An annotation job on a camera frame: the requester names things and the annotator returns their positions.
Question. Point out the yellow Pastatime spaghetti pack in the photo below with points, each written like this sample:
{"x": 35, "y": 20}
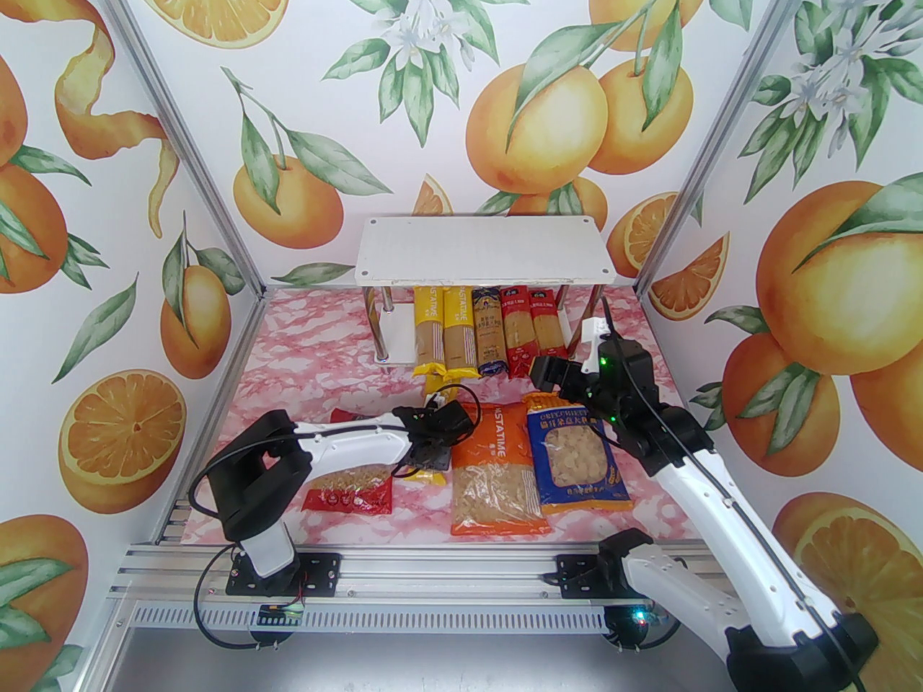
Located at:
{"x": 435, "y": 375}
{"x": 459, "y": 336}
{"x": 427, "y": 329}

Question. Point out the orange Pastatime pasta bag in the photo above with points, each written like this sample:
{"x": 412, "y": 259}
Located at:
{"x": 497, "y": 487}

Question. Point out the blue shell pasta bag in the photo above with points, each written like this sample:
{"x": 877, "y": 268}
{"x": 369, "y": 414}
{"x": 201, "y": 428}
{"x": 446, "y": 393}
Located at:
{"x": 577, "y": 466}

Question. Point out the red spaghetti pack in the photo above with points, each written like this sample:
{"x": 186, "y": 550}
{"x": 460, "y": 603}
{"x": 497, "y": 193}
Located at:
{"x": 519, "y": 336}
{"x": 549, "y": 329}

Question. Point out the red fusilli pasta bag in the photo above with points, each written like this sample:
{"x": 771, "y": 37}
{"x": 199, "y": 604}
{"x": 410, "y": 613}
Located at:
{"x": 346, "y": 494}

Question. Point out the dark blue spaghetti pack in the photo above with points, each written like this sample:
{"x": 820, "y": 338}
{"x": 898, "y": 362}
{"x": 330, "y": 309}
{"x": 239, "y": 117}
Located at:
{"x": 490, "y": 336}

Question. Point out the white two-tier shelf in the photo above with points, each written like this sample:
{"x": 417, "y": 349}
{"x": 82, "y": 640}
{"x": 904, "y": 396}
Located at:
{"x": 483, "y": 253}

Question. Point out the grey metal sheet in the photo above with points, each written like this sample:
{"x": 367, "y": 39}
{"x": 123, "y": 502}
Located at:
{"x": 433, "y": 664}

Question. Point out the left small controller board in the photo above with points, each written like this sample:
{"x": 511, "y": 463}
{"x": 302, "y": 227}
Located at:
{"x": 281, "y": 613}

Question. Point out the small controller board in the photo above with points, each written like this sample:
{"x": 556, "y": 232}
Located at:
{"x": 634, "y": 620}
{"x": 281, "y": 613}

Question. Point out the right small controller board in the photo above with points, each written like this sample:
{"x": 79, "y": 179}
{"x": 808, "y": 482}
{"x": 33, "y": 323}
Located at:
{"x": 634, "y": 620}

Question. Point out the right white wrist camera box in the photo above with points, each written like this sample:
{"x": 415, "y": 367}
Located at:
{"x": 593, "y": 336}

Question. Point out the aluminium frame post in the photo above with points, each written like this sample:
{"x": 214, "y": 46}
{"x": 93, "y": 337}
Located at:
{"x": 177, "y": 123}
{"x": 722, "y": 123}

